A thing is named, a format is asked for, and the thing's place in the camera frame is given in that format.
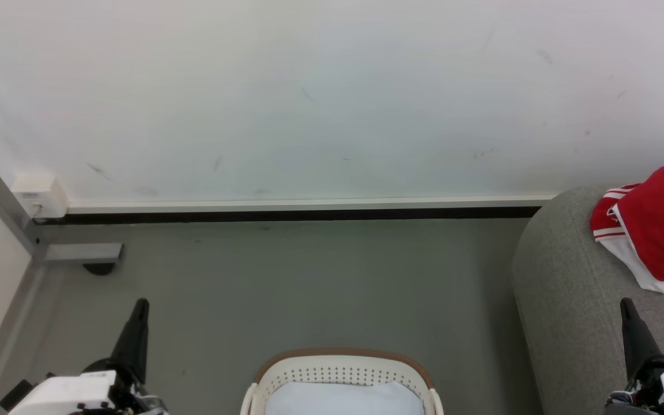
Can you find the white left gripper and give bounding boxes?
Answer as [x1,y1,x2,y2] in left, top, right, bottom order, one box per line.
[8,298,150,415]

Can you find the red white sports jersey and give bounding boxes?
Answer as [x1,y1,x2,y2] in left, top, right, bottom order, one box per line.
[589,153,664,295]

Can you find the white perforated laundry basket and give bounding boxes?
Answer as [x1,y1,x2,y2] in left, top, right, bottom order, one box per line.
[240,348,445,415]

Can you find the grey fabric sofa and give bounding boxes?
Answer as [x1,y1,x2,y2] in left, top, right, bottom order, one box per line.
[511,184,664,415]

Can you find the pale white cloth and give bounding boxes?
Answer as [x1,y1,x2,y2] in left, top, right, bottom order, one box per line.
[264,380,425,415]

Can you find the white black skirting board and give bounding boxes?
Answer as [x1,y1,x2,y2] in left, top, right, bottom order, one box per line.
[33,194,559,226]

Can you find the grey metal floor bracket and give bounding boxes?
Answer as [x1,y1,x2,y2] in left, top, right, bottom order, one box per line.
[43,242,125,265]

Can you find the white wall socket box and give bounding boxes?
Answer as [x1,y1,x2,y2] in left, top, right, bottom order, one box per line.
[12,174,71,220]

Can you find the grey metal frame post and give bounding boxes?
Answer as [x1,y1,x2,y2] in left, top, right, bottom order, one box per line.
[0,139,48,264]

